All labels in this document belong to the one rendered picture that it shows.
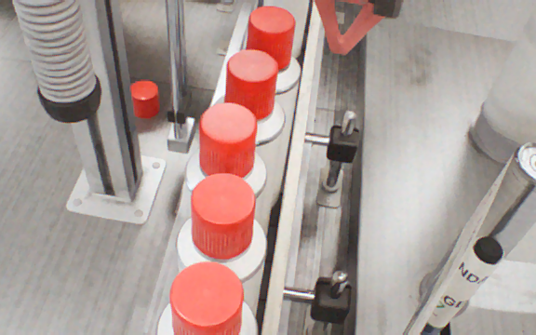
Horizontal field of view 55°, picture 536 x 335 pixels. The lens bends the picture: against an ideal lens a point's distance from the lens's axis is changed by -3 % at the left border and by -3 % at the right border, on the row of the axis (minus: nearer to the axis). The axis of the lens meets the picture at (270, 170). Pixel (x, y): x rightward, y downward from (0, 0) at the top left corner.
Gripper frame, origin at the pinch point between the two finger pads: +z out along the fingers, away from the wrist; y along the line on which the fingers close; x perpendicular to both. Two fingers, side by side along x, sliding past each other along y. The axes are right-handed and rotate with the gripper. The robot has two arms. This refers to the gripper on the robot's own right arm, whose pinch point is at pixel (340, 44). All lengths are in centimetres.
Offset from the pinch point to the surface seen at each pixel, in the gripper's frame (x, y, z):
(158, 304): 9.7, -24.3, 5.5
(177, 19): 13.6, -3.9, -2.6
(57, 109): 15.9, -19.8, -7.2
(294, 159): 2.1, -5.4, 10.0
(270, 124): 4.4, -14.1, -3.0
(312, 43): 2.2, 12.9, 10.0
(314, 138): 0.5, -1.7, 10.5
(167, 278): 9.6, -22.3, 5.5
